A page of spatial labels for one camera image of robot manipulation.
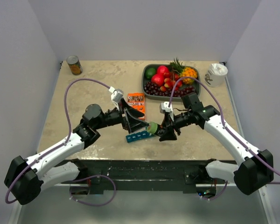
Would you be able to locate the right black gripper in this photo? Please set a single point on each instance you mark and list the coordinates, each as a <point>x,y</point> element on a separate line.
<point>169,134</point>

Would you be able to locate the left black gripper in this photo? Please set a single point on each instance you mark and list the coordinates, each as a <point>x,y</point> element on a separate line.
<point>131,123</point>

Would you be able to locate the green black pill bottle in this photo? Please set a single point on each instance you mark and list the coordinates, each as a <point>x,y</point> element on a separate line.
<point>155,129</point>

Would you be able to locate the teal weekly pill organizer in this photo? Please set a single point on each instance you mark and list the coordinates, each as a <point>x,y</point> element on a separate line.
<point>138,136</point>

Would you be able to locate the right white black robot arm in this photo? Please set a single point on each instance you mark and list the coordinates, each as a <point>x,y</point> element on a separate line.
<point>252,169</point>

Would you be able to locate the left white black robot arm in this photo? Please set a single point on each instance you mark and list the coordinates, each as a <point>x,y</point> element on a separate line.
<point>26,178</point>

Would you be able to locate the orange cardboard box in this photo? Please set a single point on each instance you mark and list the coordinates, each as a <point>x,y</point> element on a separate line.
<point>137,101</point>

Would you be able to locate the purple grape bunch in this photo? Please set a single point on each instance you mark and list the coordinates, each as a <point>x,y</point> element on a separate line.
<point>180,90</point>

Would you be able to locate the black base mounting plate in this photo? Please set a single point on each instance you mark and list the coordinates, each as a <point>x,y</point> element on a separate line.
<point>138,175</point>

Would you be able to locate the lower red apple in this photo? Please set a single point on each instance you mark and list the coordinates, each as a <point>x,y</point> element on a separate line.
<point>158,79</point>

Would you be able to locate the red apple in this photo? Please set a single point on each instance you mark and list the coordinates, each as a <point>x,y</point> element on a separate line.
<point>158,79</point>
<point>162,70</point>

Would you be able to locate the green lime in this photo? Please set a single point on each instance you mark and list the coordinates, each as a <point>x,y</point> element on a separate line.
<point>149,73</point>

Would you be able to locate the upper red apple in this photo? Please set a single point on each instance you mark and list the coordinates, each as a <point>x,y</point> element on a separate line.
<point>162,70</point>

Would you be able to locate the gray fruit tray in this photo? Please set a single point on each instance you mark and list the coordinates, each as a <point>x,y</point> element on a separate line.
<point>179,81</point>

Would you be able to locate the toy pineapple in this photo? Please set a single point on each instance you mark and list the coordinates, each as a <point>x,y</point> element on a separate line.
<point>183,71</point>

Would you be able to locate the white paper towel roll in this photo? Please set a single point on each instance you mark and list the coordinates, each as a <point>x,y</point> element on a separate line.
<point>215,74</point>

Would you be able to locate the tin can with fruit label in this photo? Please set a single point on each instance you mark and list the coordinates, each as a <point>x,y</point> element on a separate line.
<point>74,65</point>

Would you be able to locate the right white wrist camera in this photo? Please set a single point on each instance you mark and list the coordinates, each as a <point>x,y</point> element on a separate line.
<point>166,108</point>

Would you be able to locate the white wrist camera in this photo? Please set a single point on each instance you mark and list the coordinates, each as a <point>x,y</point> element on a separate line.
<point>116,96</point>
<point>166,108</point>

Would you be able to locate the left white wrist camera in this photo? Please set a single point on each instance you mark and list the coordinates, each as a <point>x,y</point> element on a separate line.
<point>116,96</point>

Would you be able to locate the aluminium frame rail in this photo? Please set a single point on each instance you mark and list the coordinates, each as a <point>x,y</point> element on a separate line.
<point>262,192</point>

